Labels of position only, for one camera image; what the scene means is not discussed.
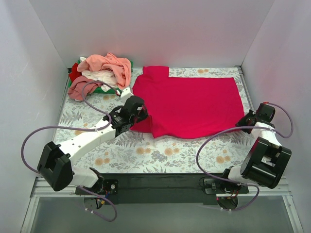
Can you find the floral patterned table mat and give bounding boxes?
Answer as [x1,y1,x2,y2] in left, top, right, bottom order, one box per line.
[45,67,271,174]

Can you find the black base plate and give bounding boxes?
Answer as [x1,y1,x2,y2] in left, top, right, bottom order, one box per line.
[89,173,248,208]

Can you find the white t shirt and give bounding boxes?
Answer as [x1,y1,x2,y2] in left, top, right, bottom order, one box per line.
[82,70,118,92]

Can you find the magenta t shirt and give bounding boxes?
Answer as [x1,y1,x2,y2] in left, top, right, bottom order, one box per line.
[131,66,244,139]

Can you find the aluminium frame rail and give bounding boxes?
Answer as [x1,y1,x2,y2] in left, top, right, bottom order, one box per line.
[21,178,303,233]

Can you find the green plastic basket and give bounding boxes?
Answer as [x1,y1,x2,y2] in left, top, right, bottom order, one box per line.
[67,60,134,94]

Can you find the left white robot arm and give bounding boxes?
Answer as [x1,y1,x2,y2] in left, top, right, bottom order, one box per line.
[37,96,148,194]

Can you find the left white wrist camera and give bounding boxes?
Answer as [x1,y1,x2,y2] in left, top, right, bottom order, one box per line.
[117,87,133,100]

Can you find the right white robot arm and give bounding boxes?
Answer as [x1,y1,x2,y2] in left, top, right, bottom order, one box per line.
[220,102,292,193]

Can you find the salmon pink t shirt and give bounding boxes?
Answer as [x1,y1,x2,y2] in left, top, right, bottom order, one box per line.
[77,53,132,90]

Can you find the red t shirt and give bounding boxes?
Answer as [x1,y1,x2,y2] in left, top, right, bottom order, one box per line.
[69,63,82,82]

